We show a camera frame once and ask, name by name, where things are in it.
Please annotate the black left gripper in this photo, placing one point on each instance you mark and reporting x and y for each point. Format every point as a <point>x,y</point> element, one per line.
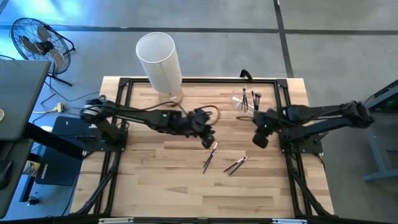
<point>197,124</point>

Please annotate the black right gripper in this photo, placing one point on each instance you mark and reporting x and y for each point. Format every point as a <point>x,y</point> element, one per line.
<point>269,121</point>

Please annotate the large fluffy makeup brush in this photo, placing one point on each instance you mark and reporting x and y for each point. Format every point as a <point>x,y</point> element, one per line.
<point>257,99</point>

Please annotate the black-tipped makeup brush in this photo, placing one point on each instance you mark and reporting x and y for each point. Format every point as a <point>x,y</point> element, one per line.
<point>208,159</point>

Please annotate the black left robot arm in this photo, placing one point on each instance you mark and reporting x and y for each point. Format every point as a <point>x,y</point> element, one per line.
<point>136,115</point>

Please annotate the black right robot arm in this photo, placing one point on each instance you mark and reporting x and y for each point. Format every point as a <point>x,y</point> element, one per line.
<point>323,113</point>

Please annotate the clear acrylic brush organizer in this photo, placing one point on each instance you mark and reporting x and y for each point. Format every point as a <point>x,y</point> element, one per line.
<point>237,101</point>

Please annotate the black clamp hook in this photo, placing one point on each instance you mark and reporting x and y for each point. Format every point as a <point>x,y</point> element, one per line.
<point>246,74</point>

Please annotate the white shade table lamp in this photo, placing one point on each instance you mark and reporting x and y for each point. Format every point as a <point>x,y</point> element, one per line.
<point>159,59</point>

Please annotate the blue-grey metal stand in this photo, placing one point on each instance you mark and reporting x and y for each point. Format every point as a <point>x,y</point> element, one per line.
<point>384,137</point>

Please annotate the yellow power plug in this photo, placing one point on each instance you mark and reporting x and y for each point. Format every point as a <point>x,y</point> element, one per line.
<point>59,108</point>

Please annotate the black computer case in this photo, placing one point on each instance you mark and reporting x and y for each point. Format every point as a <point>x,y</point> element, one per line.
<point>59,155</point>

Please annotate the black floor fan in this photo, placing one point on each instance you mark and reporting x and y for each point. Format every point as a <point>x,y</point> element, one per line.
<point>40,45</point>

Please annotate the grey desk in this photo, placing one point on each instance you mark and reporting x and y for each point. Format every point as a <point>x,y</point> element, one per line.
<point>18,99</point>

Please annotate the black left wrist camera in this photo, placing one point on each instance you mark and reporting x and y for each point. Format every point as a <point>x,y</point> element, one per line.
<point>208,141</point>

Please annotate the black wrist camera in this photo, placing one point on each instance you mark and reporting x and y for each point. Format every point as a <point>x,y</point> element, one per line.
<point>260,140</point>
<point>208,141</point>

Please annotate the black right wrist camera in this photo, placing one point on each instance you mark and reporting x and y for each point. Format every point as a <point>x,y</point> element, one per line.
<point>260,140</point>

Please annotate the black aluminium table frame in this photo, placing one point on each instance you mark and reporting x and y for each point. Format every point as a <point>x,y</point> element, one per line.
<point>289,174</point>

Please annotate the silver table bracket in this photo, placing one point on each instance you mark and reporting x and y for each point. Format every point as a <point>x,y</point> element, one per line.
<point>289,221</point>
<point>115,220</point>

